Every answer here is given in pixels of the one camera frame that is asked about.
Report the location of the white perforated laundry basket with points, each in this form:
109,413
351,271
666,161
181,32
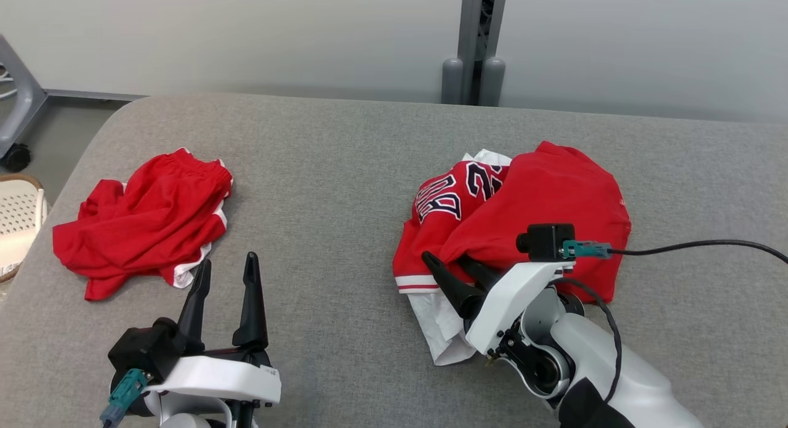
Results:
18,225

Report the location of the red basketball jersey white trim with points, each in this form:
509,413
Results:
554,206

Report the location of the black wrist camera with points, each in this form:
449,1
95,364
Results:
144,348
548,240

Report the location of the grey cylinder bumper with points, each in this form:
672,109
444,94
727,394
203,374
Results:
492,83
452,83

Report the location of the red shorts white stripe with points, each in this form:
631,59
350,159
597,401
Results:
148,218

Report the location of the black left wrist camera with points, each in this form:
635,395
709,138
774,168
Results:
144,348

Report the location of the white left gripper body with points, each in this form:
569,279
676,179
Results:
215,379

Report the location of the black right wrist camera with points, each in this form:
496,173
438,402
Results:
548,240

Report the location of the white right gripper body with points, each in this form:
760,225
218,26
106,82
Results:
505,305

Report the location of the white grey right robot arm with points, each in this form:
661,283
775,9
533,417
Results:
628,379

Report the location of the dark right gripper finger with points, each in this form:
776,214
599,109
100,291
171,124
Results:
483,277
455,292

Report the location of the grey metal stand with caster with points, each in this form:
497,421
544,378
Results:
24,101

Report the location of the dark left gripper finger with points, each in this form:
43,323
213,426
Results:
252,317
194,317

